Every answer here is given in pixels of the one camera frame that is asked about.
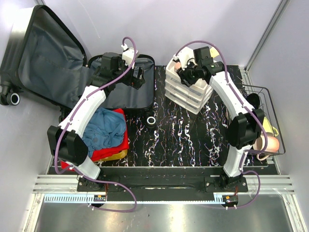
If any peach pink cup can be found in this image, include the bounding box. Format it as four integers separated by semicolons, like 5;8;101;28
253;135;280;153

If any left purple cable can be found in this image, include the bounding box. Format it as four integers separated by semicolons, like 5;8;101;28
54;36;138;212

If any black bowl in basket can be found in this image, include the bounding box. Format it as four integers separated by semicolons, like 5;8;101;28
246;93;260;109

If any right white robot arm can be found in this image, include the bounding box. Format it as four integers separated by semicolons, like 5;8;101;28
174;46;265;192

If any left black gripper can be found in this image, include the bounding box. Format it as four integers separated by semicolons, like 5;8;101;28
113;56;145;89

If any white black space suitcase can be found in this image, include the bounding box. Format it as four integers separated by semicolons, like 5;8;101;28
0;5;155;120

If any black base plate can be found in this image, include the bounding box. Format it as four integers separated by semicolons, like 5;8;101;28
77;167;248;202

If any white compartment organizer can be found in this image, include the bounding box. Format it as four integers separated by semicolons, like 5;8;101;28
165;59;213;115

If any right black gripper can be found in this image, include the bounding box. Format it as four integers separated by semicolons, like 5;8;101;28
176;59;201;88

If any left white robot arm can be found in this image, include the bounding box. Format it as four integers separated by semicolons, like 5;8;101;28
47;48;145;191

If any black wire basket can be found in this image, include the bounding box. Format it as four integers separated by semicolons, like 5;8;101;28
241;84;286;156

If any red garment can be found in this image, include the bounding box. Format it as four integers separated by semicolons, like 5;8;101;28
60;108;129;171

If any purple cable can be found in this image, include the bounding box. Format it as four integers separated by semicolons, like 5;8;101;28
54;36;138;212
175;40;267;210

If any orange plastic bin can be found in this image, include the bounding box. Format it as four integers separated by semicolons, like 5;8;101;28
97;150;127;161

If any blue cloth garment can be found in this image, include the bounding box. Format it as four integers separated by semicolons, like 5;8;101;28
82;108;126;158

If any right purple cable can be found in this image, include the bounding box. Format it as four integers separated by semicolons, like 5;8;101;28
175;40;267;210

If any white tube brown cap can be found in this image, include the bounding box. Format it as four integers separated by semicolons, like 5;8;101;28
210;47;220;58

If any yellow green mug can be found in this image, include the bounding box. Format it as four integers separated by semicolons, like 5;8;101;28
263;116;279;137

